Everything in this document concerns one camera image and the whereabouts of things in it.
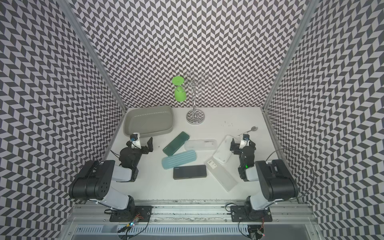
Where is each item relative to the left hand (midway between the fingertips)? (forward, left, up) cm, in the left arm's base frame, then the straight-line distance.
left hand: (145, 138), depth 91 cm
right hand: (-1, -60, -2) cm, 60 cm away
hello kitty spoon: (+12, -72, -8) cm, 73 cm away
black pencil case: (-18, -28, -8) cm, 35 cm away
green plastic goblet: (+30, -21, +12) cm, 38 cm away
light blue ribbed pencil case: (-13, -16, -6) cm, 21 cm away
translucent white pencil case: (0, -35, -8) cm, 36 cm away
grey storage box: (+18, +3, -6) cm, 20 cm away
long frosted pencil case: (-18, -48, -12) cm, 52 cm away
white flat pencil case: (-6, -49, -7) cm, 50 cm away
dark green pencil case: (0, -18, -7) cm, 20 cm away
